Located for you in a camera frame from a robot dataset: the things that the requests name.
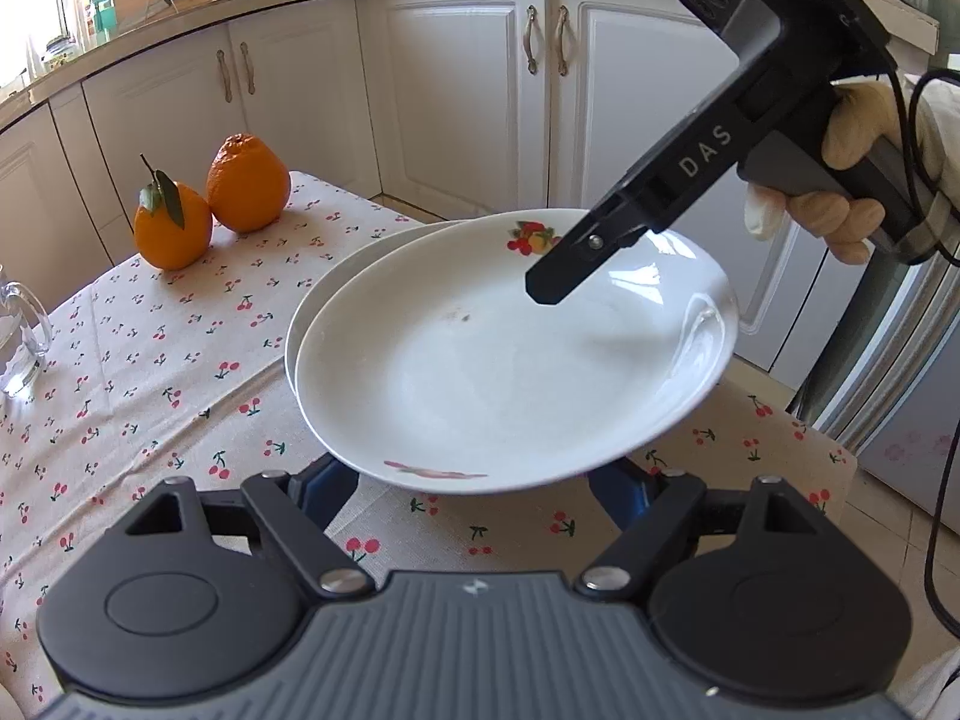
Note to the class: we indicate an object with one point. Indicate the silver striped appliance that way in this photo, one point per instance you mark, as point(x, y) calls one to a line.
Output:
point(885, 360)

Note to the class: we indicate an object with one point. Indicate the cherry print tablecloth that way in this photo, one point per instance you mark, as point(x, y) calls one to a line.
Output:
point(150, 390)

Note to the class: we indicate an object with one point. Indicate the orange with green leaf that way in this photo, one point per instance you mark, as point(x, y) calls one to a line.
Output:
point(172, 232)

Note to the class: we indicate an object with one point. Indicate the white kitchen base cabinets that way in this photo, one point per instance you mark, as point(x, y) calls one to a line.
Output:
point(450, 90)

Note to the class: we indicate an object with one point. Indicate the clear glass mug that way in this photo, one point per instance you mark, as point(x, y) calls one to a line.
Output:
point(15, 360)

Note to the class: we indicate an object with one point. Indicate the person's right hand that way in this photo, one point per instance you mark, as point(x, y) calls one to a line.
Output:
point(862, 120)

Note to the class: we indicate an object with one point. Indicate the white plate with fruit print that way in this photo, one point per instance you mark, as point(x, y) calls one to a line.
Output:
point(487, 375)
point(319, 300)

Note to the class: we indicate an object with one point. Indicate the glass jar with floral print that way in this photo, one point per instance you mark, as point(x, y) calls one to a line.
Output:
point(58, 54)

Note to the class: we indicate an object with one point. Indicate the bumpy orange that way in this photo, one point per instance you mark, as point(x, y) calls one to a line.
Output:
point(247, 184)

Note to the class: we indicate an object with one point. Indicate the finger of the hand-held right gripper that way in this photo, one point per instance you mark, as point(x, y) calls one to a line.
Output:
point(570, 259)

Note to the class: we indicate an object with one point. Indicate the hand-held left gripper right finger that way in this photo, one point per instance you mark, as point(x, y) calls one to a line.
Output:
point(626, 495)

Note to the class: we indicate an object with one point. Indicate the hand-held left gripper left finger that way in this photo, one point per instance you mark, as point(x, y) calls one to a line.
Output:
point(319, 491)

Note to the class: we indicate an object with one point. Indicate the person's white clothing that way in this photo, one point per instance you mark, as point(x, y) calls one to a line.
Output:
point(937, 694)

